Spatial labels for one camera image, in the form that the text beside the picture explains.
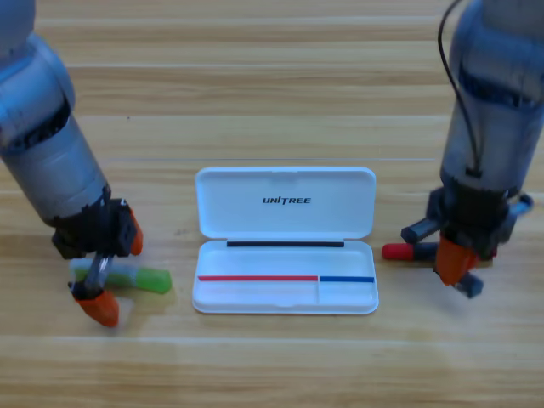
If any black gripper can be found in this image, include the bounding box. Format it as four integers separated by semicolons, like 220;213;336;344
401;180;535;286
50;197;145;328

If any black eraser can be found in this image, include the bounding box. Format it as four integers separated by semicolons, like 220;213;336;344
454;271;485;299

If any green highlighter pen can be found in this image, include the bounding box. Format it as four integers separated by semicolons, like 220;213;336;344
69;259;173;295

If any red and black marker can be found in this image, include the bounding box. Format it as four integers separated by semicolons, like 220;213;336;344
381;241;499;262

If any white Unitree pencil case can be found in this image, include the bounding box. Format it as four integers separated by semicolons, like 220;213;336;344
191;166;380;316

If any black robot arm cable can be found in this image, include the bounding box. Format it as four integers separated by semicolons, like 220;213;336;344
437;0;485;179

